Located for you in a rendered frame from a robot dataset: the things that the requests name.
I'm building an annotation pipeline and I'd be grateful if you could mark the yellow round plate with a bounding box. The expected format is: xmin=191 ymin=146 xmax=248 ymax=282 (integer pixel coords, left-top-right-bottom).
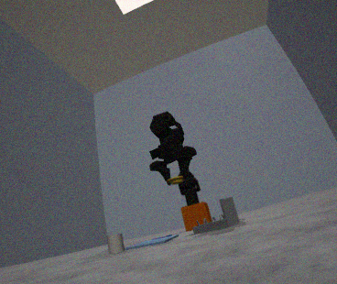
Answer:
xmin=167 ymin=176 xmax=184 ymax=185

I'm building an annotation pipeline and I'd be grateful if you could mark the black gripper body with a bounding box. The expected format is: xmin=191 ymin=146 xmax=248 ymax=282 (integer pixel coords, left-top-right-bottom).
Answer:
xmin=149 ymin=139 xmax=197 ymax=171

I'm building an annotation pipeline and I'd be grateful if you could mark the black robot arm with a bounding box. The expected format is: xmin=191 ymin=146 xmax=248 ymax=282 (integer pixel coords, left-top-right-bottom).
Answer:
xmin=149 ymin=111 xmax=201 ymax=207

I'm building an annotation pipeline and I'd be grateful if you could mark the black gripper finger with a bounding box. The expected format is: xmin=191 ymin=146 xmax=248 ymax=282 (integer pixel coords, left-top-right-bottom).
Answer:
xmin=177 ymin=156 xmax=192 ymax=180
xmin=155 ymin=168 xmax=171 ymax=186

